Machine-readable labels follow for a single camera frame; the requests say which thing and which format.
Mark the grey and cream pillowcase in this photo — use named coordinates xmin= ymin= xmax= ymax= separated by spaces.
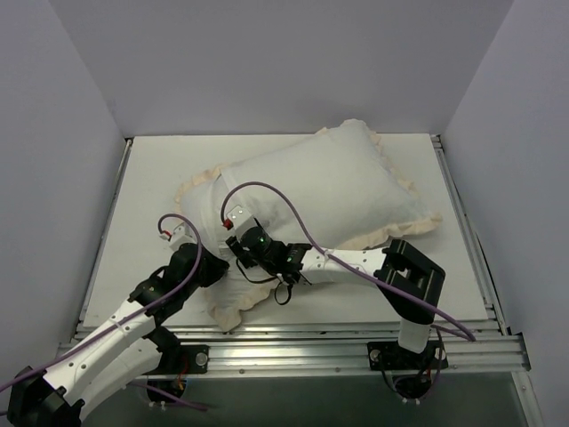
xmin=172 ymin=117 xmax=444 ymax=333

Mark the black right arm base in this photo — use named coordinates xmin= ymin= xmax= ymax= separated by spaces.
xmin=366 ymin=336 xmax=449 ymax=405

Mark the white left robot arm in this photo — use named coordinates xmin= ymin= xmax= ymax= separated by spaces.
xmin=6 ymin=243 xmax=229 ymax=426

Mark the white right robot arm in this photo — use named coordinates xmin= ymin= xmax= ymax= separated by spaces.
xmin=226 ymin=226 xmax=445 ymax=367

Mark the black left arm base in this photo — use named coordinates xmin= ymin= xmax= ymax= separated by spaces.
xmin=143 ymin=326 xmax=210 ymax=406

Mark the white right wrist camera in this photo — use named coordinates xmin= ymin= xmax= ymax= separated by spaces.
xmin=222 ymin=205 xmax=257 ymax=239

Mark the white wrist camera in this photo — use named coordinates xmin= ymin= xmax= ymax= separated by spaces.
xmin=159 ymin=223 xmax=195 ymax=252
xmin=222 ymin=205 xmax=257 ymax=239

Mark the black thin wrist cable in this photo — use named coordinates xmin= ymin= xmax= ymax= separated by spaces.
xmin=235 ymin=257 xmax=303 ymax=306

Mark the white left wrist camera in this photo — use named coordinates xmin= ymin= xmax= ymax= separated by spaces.
xmin=159 ymin=223 xmax=195 ymax=252

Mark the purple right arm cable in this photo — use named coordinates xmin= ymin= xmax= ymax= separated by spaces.
xmin=220 ymin=181 xmax=477 ymax=397

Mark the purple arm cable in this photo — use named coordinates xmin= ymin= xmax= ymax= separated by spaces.
xmin=0 ymin=213 xmax=208 ymax=410
xmin=220 ymin=181 xmax=477 ymax=397

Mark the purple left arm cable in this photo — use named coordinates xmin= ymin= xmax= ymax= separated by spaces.
xmin=0 ymin=213 xmax=208 ymax=410

